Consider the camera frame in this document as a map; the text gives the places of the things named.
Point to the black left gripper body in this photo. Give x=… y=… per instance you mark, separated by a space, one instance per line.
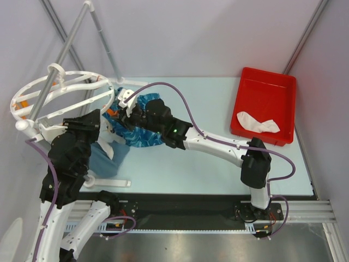
x=86 y=137

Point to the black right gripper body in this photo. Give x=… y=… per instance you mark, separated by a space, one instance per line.
x=125 y=118

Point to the white round clip hanger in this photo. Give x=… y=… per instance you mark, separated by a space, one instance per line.
x=65 y=82

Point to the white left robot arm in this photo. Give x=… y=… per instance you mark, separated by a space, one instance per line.
x=68 y=165

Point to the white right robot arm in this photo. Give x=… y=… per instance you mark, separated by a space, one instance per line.
x=250 y=156

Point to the blue patterned cloth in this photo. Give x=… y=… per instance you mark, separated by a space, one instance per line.
x=138 y=137

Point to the orange clothes peg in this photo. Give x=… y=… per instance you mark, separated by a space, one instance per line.
x=23 y=104
x=111 y=112

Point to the grey blue sock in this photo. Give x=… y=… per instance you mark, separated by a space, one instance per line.
x=102 y=165

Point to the red plastic tray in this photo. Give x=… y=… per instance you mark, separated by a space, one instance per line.
x=266 y=96

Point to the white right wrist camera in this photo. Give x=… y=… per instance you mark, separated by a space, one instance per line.
x=127 y=100

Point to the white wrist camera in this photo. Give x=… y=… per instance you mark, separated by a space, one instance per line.
x=50 y=132
x=127 y=100

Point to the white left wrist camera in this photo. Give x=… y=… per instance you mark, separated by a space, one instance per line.
x=50 y=132

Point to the grey drying rack frame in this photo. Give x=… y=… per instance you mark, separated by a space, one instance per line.
x=28 y=102

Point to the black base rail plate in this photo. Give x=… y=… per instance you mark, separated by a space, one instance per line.
x=191 y=212

